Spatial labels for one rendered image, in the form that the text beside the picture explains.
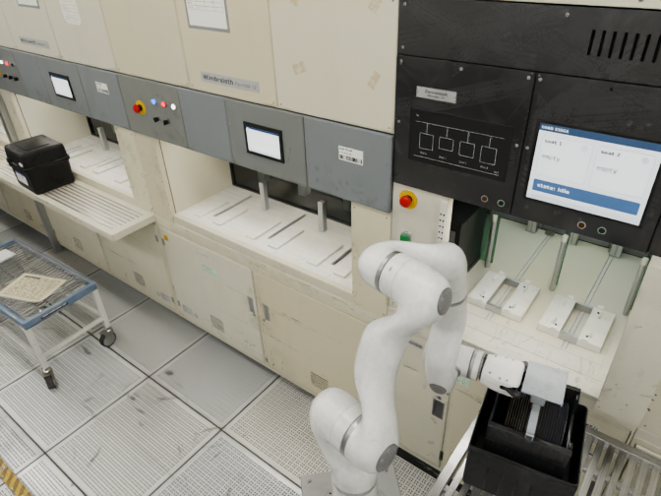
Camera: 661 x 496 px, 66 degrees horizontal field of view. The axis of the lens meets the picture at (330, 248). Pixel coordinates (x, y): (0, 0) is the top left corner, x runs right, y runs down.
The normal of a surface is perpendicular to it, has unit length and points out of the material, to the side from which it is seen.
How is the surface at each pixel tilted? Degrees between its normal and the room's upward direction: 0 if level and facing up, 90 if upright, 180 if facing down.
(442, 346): 53
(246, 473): 0
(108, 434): 0
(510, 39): 90
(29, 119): 90
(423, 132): 90
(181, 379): 0
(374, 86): 90
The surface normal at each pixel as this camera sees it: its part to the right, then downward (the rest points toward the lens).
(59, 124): 0.80, 0.31
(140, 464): -0.04, -0.84
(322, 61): -0.61, 0.45
